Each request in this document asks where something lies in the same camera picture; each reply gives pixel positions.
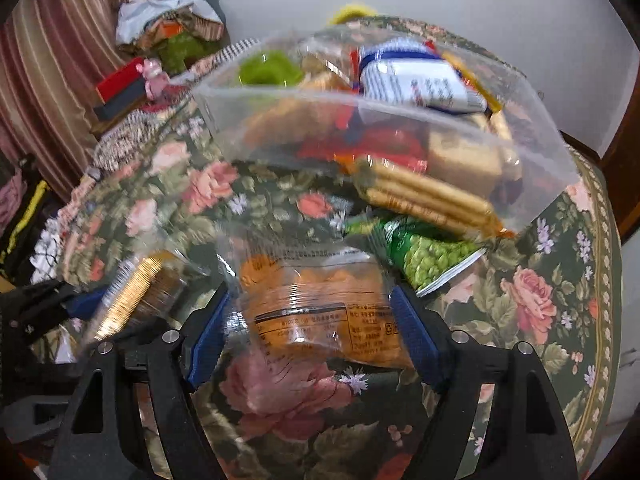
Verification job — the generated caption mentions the long biscuit packet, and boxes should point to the long biscuit packet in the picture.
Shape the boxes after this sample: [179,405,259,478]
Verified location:
[350,157,506,241]

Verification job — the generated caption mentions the gold-edged round cracker sleeve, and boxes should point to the gold-edged round cracker sleeve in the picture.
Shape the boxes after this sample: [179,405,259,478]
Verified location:
[82,252,211,346]

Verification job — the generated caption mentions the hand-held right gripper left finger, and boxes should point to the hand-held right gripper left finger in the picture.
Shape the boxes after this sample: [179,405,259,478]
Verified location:
[49,285,232,480]

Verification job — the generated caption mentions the orange cookie packet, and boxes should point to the orange cookie packet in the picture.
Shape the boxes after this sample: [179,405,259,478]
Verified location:
[217,225,416,411]

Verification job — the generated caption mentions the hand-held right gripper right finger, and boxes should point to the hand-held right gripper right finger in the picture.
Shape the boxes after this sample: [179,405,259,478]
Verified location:
[391,284,581,480]

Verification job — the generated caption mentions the purple label cracker packet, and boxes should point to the purple label cracker packet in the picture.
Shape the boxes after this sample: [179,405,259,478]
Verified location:
[427,127,523,198]

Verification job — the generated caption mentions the red snack packet blue figures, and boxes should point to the red snack packet blue figures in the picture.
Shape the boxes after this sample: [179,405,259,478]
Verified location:
[297,127,428,171]

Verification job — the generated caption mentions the patchwork quilt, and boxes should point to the patchwork quilt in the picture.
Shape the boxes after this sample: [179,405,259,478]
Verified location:
[30,37,266,281]

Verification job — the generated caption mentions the green pea packet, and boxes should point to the green pea packet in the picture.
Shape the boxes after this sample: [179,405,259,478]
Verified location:
[345,215,488,297]

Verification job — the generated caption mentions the cream cracker packet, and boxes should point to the cream cracker packet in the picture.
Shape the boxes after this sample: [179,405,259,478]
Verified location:
[470,110,513,141]

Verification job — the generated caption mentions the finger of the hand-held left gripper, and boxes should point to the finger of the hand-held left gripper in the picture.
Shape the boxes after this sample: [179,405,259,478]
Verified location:
[12,280,108,323]

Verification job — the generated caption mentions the green jelly cup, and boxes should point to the green jelly cup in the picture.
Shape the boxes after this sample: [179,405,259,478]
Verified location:
[239,50,306,88]

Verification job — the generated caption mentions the pile of clothes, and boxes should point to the pile of clothes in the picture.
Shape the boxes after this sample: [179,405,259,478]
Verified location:
[116,0,228,73]

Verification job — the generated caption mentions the clear plastic storage box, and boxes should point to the clear plastic storage box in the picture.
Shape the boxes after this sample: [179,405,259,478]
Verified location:
[192,25,581,241]

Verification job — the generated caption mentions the striped brown curtain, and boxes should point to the striped brown curtain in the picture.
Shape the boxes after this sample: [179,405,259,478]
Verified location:
[0,0,131,201]

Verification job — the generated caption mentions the blue white snack packet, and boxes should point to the blue white snack packet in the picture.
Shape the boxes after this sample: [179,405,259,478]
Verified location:
[357,40,488,113]

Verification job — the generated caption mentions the yellow hoop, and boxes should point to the yellow hoop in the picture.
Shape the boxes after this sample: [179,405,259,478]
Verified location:
[327,4,381,26]

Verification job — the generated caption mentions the red box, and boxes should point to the red box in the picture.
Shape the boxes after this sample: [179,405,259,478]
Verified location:
[95,57,151,103]

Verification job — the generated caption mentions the white printed cloth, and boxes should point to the white printed cloth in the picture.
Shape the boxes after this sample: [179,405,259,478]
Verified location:
[30,217,71,286]

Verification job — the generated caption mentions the brown bread packet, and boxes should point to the brown bread packet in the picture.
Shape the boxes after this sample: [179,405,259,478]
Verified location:
[245,95,341,148]

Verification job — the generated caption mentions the dark grey box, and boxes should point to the dark grey box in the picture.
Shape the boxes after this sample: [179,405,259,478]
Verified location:
[92,82,151,121]

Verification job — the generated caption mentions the pink toy rabbit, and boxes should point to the pink toy rabbit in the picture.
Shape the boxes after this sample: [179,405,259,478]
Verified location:
[142,57,171,101]

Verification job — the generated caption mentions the floral blanket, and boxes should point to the floral blanket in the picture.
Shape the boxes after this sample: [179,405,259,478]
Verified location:
[55,15,621,480]

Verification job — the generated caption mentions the black yellow bag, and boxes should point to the black yellow bag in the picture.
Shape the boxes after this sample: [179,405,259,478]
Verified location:
[0,155,56,281]

